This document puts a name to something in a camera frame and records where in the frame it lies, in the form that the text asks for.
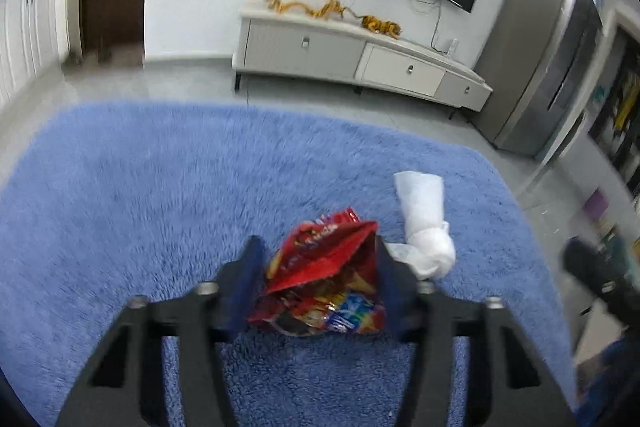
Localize grey double-door refrigerator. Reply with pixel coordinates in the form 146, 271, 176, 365
472, 0, 601, 157

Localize white power strip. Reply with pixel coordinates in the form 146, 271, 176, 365
446, 38, 459, 57

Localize white TV cabinet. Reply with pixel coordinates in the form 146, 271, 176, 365
232, 8, 492, 113

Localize blue shaggy rug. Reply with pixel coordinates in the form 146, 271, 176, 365
1, 103, 576, 426

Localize red snack bag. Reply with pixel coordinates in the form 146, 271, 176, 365
248, 208, 385, 337

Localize golden tiger figurine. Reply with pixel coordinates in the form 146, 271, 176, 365
360, 15, 401, 39

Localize purple small bin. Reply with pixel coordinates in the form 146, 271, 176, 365
584, 188, 608, 222

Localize golden dragon figurine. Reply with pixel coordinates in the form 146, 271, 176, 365
262, 0, 361, 20

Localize white wall cabinets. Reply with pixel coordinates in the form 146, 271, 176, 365
0, 0, 61, 109

